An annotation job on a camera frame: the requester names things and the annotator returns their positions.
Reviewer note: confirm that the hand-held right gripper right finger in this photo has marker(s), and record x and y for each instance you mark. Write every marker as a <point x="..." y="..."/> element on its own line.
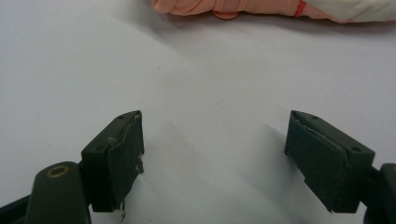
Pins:
<point x="327" y="161"/>

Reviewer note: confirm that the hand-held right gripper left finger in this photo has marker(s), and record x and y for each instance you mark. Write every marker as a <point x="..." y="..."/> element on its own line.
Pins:
<point x="124" y="161"/>

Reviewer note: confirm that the pink garment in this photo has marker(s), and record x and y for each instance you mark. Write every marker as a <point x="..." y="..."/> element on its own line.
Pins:
<point x="249" y="6"/>

